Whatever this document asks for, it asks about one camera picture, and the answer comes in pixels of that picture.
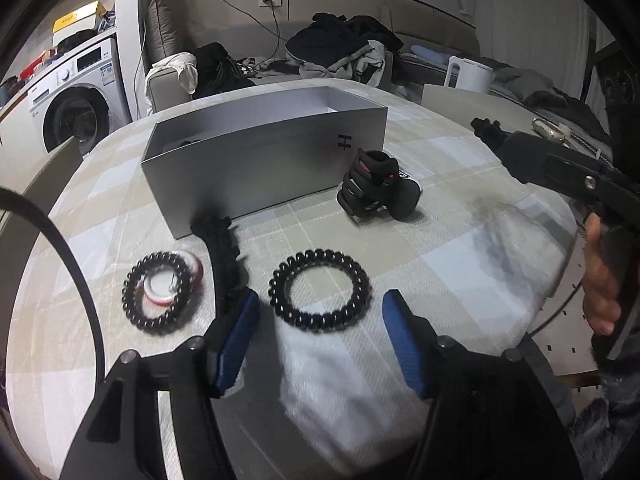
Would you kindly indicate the red white tape roll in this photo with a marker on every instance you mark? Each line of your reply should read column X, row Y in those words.
column 195, row 265

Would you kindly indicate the grey white garment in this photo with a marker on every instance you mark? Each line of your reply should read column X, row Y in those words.
column 362, row 62

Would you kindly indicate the white cloth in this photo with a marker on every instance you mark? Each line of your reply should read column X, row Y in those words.
column 182, row 67

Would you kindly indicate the grey pillow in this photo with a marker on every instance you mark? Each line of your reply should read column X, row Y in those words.
column 162, row 30

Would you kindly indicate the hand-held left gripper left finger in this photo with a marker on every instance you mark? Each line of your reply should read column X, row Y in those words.
column 235, row 345

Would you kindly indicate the yellow cardboard box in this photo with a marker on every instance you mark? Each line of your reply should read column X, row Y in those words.
column 75, row 22

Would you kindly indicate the person's right hand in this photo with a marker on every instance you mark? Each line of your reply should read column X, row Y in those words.
column 600, row 285

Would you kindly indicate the long black hair clip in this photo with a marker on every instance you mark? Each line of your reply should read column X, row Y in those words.
column 222, row 250

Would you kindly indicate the black striped garment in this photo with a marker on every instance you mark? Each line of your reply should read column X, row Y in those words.
column 217, row 67

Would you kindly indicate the grey cardboard box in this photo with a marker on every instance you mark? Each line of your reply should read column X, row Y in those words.
column 250, row 175

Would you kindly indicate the beige sofa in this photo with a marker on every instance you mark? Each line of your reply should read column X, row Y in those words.
column 165, row 90

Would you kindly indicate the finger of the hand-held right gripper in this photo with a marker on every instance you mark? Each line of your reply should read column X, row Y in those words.
column 530, row 157

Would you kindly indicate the black red hair claw clip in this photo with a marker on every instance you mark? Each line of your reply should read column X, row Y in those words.
column 365, row 180

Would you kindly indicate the checked tablecloth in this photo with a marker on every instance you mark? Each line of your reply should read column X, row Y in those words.
column 450, row 240

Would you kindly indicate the white electric kettle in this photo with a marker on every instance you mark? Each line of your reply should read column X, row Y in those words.
column 470, row 75

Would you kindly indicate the black clothes pile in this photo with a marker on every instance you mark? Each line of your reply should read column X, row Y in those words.
column 325, row 40

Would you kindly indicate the red storage box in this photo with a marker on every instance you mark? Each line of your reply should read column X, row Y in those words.
column 35, row 66

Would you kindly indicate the white washing machine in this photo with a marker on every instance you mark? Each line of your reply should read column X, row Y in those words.
column 75, row 75

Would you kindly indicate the light blue cushion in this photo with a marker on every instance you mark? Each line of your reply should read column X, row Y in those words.
column 429, row 54

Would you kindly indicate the white wall socket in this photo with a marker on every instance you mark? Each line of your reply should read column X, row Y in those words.
column 270, row 1

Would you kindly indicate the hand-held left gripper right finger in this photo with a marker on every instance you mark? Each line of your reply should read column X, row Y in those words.
column 402, row 345

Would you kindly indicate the person's right forearm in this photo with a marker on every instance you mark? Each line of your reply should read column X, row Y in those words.
column 615, row 420

